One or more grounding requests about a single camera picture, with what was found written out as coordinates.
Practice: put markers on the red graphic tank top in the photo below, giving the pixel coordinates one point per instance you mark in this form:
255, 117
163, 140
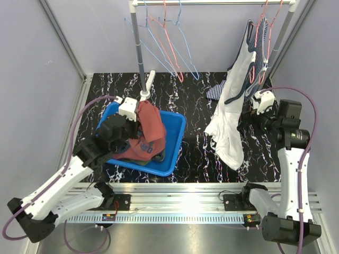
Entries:
152, 141

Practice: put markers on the pink wire hanger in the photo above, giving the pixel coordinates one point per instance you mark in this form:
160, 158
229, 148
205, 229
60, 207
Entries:
166, 45

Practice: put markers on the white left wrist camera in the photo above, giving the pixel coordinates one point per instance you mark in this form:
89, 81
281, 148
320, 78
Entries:
127, 107

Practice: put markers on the grey clothes rack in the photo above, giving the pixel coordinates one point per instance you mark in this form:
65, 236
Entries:
205, 39

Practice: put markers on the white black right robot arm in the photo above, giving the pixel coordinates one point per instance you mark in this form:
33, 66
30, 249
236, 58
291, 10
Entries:
290, 221

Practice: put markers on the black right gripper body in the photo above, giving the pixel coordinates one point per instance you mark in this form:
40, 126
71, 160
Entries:
261, 123

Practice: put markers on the blue plastic bin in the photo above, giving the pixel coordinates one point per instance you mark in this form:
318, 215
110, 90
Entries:
175, 125

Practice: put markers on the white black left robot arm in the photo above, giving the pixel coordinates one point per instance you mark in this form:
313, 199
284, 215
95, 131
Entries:
41, 211

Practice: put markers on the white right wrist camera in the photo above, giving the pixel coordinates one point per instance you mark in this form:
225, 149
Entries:
262, 101

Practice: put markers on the green graphic tank top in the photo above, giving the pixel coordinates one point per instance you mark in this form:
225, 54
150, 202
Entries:
160, 157

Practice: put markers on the white navy trimmed tank top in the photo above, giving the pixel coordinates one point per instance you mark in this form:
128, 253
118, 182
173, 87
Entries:
224, 122

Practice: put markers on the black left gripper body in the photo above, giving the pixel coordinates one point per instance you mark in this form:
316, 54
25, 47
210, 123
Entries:
131, 129

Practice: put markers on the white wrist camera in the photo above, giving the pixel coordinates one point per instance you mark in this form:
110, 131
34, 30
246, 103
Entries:
262, 101
127, 107

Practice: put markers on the pink hanger at right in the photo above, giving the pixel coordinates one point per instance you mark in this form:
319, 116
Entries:
265, 39

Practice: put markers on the navy striped tank top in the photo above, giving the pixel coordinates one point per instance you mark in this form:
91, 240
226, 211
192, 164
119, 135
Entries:
247, 89

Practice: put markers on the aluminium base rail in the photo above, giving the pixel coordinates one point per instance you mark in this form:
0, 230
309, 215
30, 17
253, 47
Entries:
187, 203

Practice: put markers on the light blue wire hanger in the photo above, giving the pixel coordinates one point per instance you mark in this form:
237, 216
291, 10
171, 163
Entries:
147, 40

